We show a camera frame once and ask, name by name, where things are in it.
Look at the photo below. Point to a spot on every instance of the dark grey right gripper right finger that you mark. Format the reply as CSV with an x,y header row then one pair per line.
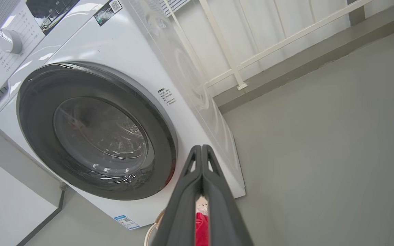
x,y
224,212

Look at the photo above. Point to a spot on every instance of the printed text notice sticker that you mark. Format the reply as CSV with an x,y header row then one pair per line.
x,y
166,96

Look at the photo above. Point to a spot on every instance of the cream metal railing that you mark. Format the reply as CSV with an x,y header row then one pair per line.
x,y
231,65

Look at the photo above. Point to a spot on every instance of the white window blinds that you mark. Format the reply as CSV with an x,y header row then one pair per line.
x,y
173,5

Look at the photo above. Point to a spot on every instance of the white washing machine control knob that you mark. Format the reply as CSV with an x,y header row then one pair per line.
x,y
11,41

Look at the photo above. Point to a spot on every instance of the black QR code sticker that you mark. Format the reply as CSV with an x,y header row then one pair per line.
x,y
107,12

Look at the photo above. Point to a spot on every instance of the black washing machine display panel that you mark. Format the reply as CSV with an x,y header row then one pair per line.
x,y
51,13

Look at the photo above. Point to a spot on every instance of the red cloth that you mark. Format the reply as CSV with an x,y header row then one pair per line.
x,y
202,225

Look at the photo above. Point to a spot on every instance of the blue energy label sticker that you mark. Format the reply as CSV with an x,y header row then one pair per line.
x,y
126,222

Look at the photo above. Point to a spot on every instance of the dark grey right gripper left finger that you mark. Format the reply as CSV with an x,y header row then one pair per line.
x,y
179,212

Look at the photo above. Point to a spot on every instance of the white front-load washing machine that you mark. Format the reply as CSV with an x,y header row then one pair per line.
x,y
114,44

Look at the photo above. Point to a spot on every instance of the dark round washer door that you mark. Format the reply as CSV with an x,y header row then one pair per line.
x,y
39,130

